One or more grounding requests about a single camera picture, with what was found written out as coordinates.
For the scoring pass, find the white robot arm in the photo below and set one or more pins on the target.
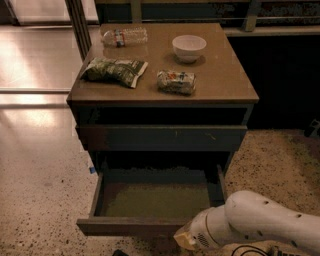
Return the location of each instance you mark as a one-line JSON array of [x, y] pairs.
[[247, 217]]

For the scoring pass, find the white ceramic bowl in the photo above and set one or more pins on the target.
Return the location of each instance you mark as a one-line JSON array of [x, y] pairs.
[[188, 48]]

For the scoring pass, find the brown wooden drawer cabinet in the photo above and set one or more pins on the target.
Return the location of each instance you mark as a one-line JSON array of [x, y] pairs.
[[172, 94]]

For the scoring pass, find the crushed drink can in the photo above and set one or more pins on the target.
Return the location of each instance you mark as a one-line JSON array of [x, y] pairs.
[[175, 82]]

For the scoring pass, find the metal railing and ledge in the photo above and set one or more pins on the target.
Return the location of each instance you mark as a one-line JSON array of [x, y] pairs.
[[236, 17]]

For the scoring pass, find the green snack bag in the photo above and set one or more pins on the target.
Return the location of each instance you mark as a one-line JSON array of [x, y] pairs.
[[126, 72]]

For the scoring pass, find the dark object at right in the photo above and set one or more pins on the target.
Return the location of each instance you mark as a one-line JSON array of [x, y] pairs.
[[313, 130]]

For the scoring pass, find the clear plastic water bottle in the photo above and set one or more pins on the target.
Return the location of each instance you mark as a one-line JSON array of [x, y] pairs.
[[125, 37]]

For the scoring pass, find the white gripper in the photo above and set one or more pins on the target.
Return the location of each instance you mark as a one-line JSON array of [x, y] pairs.
[[197, 229]]

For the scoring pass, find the drawer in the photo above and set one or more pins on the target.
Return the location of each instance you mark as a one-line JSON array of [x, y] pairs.
[[151, 203], [161, 137]]

